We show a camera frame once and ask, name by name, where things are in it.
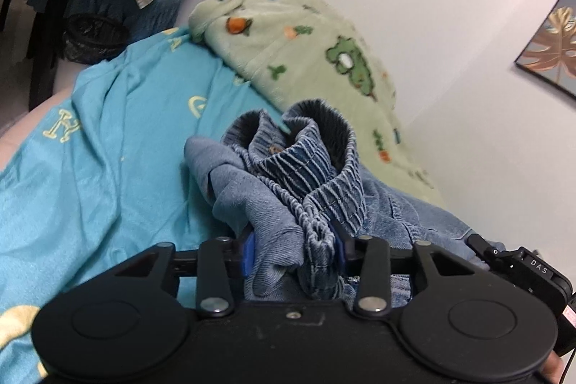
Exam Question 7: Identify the blue denim pants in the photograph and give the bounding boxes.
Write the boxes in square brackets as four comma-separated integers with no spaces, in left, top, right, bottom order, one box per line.
[185,99,476,302]

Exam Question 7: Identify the person's right hand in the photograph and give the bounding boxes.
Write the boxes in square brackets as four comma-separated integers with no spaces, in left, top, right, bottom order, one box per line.
[540,352,564,384]

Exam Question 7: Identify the teal patterned bed sheet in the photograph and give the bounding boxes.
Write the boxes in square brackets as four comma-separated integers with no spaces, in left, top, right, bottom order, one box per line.
[1,28,267,383]

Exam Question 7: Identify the green cartoon fleece blanket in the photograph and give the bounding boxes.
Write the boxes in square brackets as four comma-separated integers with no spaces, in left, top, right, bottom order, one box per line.
[188,0,443,205]

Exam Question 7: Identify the black trash bag bin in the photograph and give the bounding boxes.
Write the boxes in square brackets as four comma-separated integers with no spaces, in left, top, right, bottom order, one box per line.
[63,14,130,65]

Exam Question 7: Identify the black chair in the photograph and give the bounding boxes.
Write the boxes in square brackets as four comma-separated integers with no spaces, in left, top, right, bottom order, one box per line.
[27,0,70,110]

